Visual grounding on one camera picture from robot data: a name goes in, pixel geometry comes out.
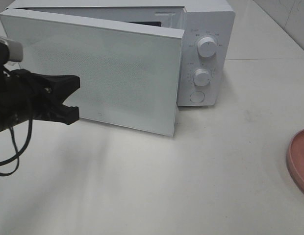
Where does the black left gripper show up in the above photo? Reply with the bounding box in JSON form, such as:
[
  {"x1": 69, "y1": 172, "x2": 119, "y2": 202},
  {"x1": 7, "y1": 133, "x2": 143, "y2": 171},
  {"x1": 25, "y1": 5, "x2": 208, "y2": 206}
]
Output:
[{"x1": 0, "y1": 66, "x2": 80, "y2": 132}]

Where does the white microwave door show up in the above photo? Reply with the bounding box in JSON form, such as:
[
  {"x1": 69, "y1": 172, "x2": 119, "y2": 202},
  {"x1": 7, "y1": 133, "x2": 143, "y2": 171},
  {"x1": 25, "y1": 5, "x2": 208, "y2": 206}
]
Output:
[{"x1": 0, "y1": 8, "x2": 184, "y2": 136}]

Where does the round white door button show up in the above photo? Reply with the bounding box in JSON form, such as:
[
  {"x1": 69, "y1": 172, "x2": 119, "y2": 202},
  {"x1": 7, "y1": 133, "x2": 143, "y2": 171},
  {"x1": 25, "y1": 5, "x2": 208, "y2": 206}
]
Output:
[{"x1": 190, "y1": 91, "x2": 205, "y2": 103}]

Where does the white timer knob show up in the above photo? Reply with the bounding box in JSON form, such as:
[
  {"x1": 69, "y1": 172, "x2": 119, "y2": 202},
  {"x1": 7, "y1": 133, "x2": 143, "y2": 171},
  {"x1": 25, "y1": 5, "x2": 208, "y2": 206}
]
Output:
[{"x1": 193, "y1": 69, "x2": 212, "y2": 87}]

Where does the pink round plate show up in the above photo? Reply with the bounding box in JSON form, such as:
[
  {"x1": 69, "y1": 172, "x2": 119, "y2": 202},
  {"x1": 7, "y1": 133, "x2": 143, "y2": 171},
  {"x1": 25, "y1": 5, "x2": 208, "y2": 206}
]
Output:
[{"x1": 286, "y1": 129, "x2": 304, "y2": 194}]

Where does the white microwave oven body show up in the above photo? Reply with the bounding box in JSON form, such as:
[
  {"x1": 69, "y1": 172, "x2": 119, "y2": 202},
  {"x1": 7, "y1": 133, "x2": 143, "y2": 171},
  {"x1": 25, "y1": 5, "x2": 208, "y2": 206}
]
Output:
[{"x1": 0, "y1": 0, "x2": 235, "y2": 107}]

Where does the upper white power knob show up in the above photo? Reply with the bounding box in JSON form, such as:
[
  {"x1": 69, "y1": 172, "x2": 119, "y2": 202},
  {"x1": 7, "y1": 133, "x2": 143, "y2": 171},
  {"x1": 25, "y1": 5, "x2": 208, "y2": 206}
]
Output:
[{"x1": 196, "y1": 35, "x2": 218, "y2": 58}]

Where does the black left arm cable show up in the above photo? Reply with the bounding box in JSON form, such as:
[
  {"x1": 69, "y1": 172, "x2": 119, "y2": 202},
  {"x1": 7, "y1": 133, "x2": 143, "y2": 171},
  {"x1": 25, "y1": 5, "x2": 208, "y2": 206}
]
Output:
[{"x1": 0, "y1": 66, "x2": 34, "y2": 176}]

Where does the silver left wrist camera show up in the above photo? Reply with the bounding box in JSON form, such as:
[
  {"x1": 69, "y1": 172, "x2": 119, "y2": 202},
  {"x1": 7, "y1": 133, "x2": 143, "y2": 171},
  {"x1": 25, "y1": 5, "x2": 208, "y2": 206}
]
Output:
[{"x1": 0, "y1": 36, "x2": 23, "y2": 65}]

